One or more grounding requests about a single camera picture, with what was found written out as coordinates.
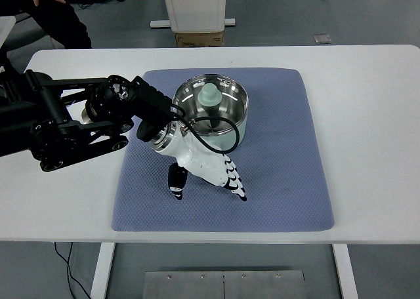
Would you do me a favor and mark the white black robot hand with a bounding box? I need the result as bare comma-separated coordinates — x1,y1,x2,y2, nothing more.
150,122,247,201

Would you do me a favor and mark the green pot with handle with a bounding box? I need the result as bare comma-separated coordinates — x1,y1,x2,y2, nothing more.
173,74,249,150

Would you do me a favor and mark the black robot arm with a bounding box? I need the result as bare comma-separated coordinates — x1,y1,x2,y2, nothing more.
1,70,174,172

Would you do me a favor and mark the blue textured mat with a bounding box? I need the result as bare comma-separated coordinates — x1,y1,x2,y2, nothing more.
111,68,336,233

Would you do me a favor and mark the metal floor plate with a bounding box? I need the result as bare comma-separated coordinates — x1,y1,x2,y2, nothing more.
142,270,308,298

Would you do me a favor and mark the cardboard box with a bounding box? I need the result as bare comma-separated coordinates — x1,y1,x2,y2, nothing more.
175,31,224,48

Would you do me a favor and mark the white cabinet on stand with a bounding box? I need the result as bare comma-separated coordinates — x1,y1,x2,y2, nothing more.
150,0,236,33

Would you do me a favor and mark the grey floor socket cover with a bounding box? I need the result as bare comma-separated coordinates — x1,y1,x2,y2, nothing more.
313,33,332,45

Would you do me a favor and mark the left white table leg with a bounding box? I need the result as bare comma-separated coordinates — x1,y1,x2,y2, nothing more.
90,243,116,299

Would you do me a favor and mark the white table leg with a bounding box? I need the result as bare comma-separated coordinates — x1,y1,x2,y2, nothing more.
90,243,116,299
332,244,358,299

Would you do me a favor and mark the right white table leg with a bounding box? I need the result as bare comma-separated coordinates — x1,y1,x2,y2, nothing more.
332,244,358,299

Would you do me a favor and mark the person in black clothes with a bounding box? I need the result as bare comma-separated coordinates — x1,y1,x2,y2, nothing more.
23,0,92,49

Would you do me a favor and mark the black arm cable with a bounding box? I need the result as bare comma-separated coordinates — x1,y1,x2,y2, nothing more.
169,104,240,155

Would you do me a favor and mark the black floor cable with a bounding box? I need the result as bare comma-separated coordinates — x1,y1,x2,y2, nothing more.
53,242,91,299

